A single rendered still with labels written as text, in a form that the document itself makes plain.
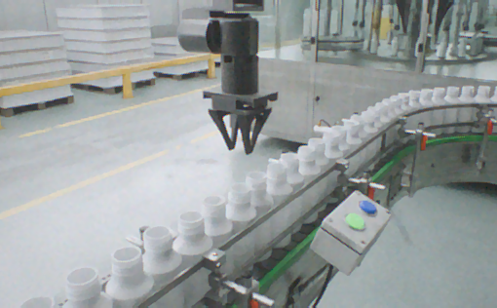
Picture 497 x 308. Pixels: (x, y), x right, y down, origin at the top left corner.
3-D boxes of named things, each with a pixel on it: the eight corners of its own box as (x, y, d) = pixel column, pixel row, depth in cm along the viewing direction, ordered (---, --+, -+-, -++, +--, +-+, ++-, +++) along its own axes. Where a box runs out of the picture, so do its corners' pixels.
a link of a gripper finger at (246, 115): (248, 163, 64) (248, 101, 61) (210, 153, 68) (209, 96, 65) (272, 150, 69) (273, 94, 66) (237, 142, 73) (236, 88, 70)
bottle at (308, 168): (285, 218, 95) (286, 148, 89) (300, 210, 99) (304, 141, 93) (306, 228, 91) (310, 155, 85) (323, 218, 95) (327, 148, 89)
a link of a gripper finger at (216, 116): (244, 162, 64) (244, 101, 61) (208, 153, 68) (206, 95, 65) (268, 149, 70) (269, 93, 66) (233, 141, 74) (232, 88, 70)
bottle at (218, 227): (241, 283, 73) (240, 196, 68) (221, 303, 69) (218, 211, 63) (211, 272, 76) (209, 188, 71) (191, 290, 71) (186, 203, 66)
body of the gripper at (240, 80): (254, 111, 61) (255, 58, 58) (201, 101, 66) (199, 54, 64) (279, 102, 66) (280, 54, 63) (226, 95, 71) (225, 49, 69)
